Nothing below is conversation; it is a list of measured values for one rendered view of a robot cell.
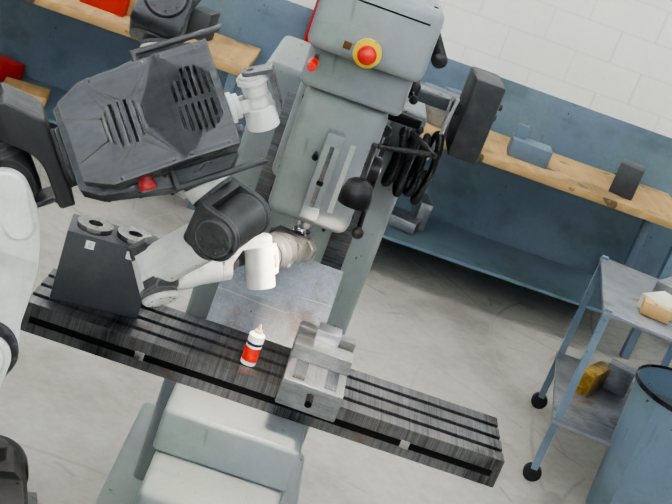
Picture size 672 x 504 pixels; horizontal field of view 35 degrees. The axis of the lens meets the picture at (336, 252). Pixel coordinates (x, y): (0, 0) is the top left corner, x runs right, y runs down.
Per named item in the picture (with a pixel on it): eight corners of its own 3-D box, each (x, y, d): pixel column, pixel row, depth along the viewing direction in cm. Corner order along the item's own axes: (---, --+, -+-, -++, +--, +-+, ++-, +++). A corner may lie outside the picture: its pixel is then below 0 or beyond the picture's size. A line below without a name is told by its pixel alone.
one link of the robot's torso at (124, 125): (85, 234, 187) (278, 172, 193) (23, 49, 187) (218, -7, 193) (96, 244, 216) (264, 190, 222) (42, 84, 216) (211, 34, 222)
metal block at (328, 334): (333, 358, 270) (341, 337, 268) (310, 350, 270) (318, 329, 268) (335, 349, 275) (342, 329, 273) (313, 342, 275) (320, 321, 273)
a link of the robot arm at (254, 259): (289, 233, 247) (269, 243, 236) (292, 279, 249) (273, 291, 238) (245, 233, 251) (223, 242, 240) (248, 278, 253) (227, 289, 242)
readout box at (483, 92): (480, 167, 275) (511, 90, 268) (446, 155, 274) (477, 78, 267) (474, 148, 293) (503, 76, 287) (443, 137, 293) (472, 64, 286)
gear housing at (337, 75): (401, 119, 239) (416, 77, 235) (297, 83, 237) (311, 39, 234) (400, 90, 270) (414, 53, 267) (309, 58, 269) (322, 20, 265)
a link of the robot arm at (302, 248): (322, 236, 257) (303, 246, 246) (309, 272, 260) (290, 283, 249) (276, 215, 260) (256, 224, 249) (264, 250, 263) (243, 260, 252)
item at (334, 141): (315, 222, 247) (345, 138, 240) (298, 216, 247) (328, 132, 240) (316, 216, 251) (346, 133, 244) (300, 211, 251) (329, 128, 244)
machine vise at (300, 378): (333, 423, 256) (348, 384, 252) (274, 402, 255) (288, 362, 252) (345, 362, 289) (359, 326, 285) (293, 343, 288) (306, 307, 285)
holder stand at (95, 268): (136, 320, 270) (158, 249, 263) (49, 298, 265) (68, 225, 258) (139, 299, 281) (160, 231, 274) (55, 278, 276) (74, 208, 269)
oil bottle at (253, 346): (254, 368, 267) (267, 330, 264) (238, 363, 267) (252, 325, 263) (256, 361, 271) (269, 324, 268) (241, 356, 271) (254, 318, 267)
